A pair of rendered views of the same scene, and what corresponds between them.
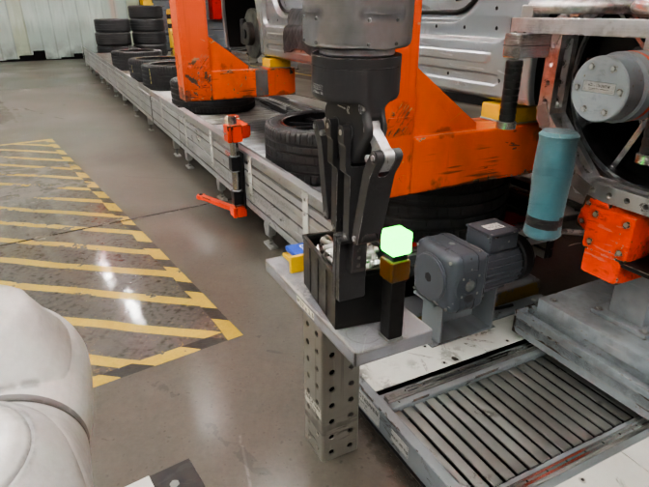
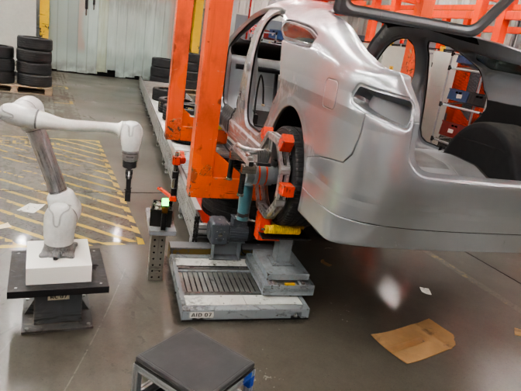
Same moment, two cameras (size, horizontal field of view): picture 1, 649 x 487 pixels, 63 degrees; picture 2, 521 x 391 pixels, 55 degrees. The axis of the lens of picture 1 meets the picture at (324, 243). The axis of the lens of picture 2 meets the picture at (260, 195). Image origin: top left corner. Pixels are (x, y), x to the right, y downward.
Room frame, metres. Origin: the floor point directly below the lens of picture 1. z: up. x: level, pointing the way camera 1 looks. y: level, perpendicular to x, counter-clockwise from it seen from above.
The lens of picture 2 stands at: (-2.00, -1.17, 1.68)
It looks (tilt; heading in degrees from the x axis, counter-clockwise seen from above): 17 degrees down; 9
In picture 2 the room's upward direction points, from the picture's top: 9 degrees clockwise
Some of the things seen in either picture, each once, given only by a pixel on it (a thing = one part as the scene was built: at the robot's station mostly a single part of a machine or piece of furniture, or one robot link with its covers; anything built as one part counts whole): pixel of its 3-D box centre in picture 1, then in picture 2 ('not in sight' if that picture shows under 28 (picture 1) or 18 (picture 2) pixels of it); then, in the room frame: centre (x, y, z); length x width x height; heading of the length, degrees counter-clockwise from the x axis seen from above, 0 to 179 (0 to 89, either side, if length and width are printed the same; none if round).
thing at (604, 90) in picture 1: (632, 86); (260, 174); (1.13, -0.64, 0.85); 0.21 x 0.14 x 0.14; 117
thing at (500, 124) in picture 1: (510, 93); (230, 168); (1.21, -0.41, 0.83); 0.04 x 0.04 x 0.16
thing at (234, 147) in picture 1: (236, 168); (174, 177); (2.47, 0.43, 0.30); 0.09 x 0.05 x 0.50; 27
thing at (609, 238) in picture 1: (625, 239); (267, 226); (1.18, -0.73, 0.48); 0.16 x 0.12 x 0.17; 117
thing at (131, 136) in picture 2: not in sight; (131, 135); (0.47, -0.02, 1.10); 0.13 x 0.11 x 0.16; 22
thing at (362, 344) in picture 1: (338, 296); (160, 220); (0.99, -0.03, 0.44); 0.43 x 0.17 x 0.03; 27
